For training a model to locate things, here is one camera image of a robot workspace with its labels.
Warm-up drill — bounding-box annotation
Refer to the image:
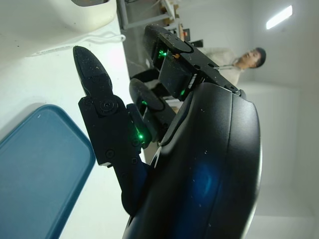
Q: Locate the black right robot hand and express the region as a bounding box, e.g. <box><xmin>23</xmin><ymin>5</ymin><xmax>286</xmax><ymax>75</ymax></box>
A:
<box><xmin>73</xmin><ymin>23</ymin><xmax>263</xmax><ymax>239</ymax></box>

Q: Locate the rectangular ceiling light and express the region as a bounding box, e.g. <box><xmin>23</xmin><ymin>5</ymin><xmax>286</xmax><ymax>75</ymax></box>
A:
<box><xmin>265</xmin><ymin>4</ymin><xmax>293</xmax><ymax>30</ymax></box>

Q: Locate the white toaster power cable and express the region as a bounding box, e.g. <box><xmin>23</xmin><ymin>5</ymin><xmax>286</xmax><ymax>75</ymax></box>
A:
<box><xmin>32</xmin><ymin>31</ymin><xmax>127</xmax><ymax>57</ymax></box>

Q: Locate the teal rectangular tray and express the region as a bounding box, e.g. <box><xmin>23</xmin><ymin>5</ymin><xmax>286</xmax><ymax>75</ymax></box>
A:
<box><xmin>0</xmin><ymin>104</ymin><xmax>97</xmax><ymax>239</ymax></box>

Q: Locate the person in beige jacket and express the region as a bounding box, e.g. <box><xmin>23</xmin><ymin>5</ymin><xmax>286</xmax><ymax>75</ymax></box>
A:
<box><xmin>203</xmin><ymin>47</ymin><xmax>267</xmax><ymax>84</ymax></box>

